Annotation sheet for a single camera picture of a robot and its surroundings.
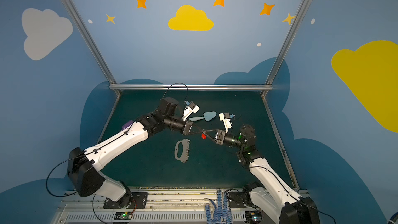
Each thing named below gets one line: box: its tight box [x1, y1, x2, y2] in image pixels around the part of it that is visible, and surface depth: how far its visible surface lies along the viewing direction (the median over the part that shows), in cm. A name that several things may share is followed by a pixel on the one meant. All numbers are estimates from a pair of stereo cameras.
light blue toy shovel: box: [188, 110, 217, 122], surface depth 109 cm
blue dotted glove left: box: [203, 189, 233, 224], surface depth 73 cm
